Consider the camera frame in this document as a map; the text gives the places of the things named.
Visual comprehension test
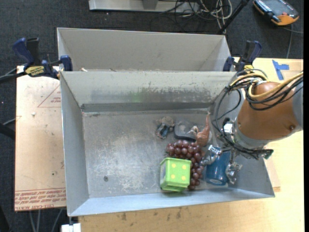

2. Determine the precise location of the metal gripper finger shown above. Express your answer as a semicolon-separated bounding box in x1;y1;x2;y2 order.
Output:
225;161;243;185
199;145;222;167

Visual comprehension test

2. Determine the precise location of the blue cup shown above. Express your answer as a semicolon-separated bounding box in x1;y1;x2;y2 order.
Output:
205;148;233;186

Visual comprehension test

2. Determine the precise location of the orange-brown toy animal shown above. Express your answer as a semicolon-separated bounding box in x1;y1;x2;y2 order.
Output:
192;111;213;155

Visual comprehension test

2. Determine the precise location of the red grape bunch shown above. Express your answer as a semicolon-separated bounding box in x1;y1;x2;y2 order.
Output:
165;139;206;191

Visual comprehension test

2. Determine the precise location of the dark grey flat pouch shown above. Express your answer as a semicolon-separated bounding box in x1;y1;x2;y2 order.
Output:
173;119;200;141

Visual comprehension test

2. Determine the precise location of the green dice box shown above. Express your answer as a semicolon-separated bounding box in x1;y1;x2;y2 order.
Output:
159;157;193;192

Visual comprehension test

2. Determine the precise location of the small blue brown toy figure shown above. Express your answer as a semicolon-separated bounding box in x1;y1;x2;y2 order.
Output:
155;116;176;140

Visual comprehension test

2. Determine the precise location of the grey metal bin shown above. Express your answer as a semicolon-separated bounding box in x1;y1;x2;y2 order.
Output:
56;27;276;217

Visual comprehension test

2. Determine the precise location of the brown cardboard board red print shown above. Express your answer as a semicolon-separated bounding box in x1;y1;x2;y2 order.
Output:
14;65;67;212

